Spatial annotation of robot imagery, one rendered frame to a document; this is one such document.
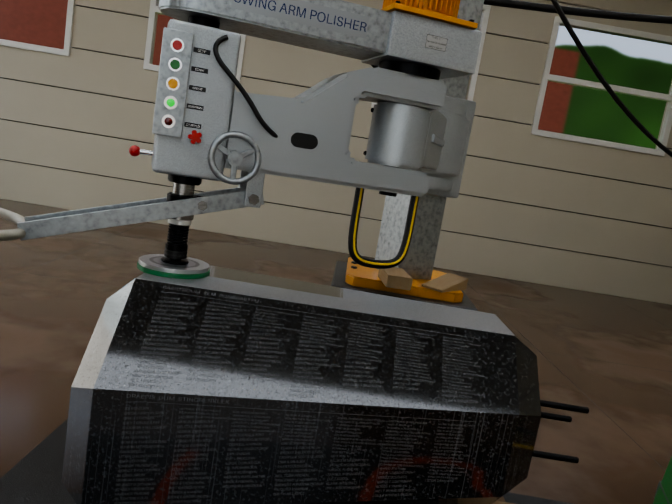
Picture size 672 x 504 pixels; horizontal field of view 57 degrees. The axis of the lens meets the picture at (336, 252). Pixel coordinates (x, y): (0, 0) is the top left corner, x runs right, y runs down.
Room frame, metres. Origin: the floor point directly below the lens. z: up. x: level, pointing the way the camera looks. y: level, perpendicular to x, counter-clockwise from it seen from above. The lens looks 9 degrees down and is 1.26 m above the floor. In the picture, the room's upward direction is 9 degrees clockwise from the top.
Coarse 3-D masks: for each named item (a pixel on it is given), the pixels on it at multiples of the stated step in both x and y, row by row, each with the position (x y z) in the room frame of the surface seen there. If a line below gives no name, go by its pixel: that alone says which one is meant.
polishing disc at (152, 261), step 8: (144, 256) 1.86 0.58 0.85; (152, 256) 1.88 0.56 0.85; (160, 256) 1.90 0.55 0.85; (144, 264) 1.77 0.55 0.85; (152, 264) 1.77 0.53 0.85; (160, 264) 1.79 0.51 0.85; (168, 264) 1.81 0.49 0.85; (192, 264) 1.86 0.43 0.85; (200, 264) 1.88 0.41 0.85; (208, 264) 1.90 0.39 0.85; (168, 272) 1.75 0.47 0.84; (176, 272) 1.76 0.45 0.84; (184, 272) 1.77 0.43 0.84; (192, 272) 1.78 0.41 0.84; (200, 272) 1.81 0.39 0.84
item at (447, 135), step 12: (432, 120) 2.14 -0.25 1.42; (444, 120) 2.45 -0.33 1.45; (456, 120) 2.55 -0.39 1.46; (432, 132) 2.18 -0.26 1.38; (444, 132) 2.52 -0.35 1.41; (456, 132) 2.55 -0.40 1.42; (432, 144) 2.24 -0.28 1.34; (444, 144) 2.53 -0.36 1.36; (456, 144) 2.56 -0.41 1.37; (432, 156) 2.30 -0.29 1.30; (444, 156) 2.54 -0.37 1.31; (456, 156) 2.57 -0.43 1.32; (420, 168) 2.52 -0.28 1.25; (432, 168) 2.41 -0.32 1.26; (444, 168) 2.54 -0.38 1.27; (456, 168) 2.58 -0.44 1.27
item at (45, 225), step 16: (208, 192) 1.93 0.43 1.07; (224, 192) 1.94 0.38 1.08; (240, 192) 1.85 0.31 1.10; (96, 208) 1.83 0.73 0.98; (112, 208) 1.84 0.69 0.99; (128, 208) 1.75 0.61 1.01; (144, 208) 1.77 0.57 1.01; (160, 208) 1.78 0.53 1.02; (176, 208) 1.79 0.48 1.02; (192, 208) 1.81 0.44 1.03; (208, 208) 1.82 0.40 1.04; (224, 208) 1.84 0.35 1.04; (32, 224) 1.68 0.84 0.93; (48, 224) 1.69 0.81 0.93; (64, 224) 1.70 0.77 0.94; (80, 224) 1.71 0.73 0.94; (96, 224) 1.73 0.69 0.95; (112, 224) 1.74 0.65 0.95; (128, 224) 1.75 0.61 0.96
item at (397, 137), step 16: (384, 112) 1.99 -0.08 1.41; (400, 112) 1.97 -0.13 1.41; (416, 112) 1.98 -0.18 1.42; (384, 128) 1.98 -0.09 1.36; (400, 128) 1.97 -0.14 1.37; (416, 128) 1.98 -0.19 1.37; (368, 144) 2.04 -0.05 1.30; (384, 144) 1.98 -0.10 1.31; (400, 144) 1.97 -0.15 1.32; (416, 144) 1.99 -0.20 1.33; (368, 160) 2.05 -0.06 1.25; (384, 160) 1.98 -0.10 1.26; (400, 160) 1.97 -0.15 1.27; (416, 160) 2.00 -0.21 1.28
